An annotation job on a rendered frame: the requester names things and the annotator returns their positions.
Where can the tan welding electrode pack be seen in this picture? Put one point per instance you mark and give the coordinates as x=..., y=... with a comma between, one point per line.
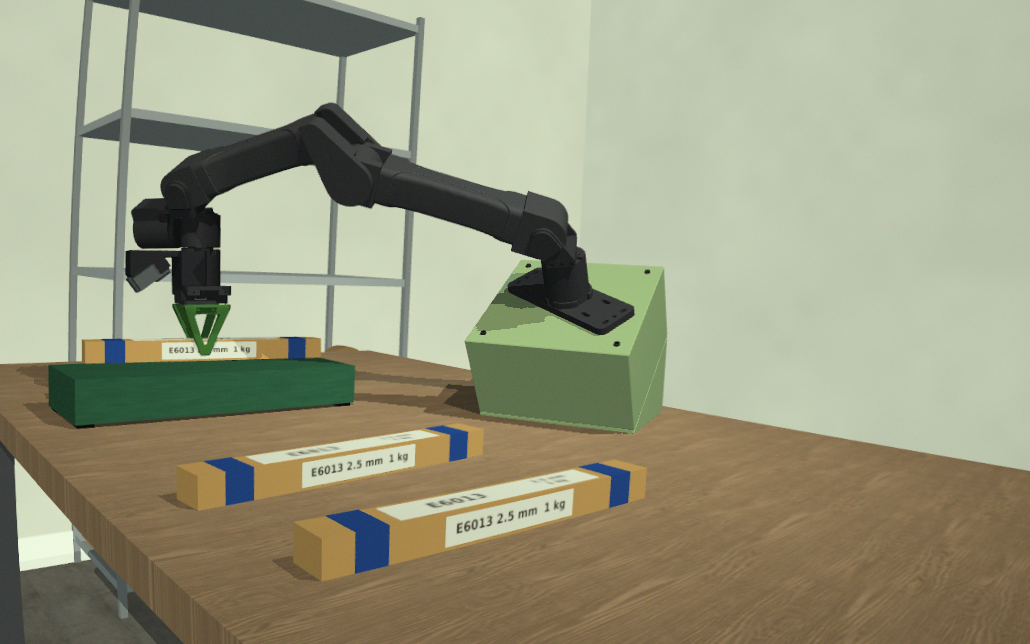
x=356, y=541
x=228, y=481
x=185, y=349

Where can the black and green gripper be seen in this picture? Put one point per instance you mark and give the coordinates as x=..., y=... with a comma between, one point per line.
x=191, y=306

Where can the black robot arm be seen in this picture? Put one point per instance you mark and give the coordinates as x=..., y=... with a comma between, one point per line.
x=535, y=225

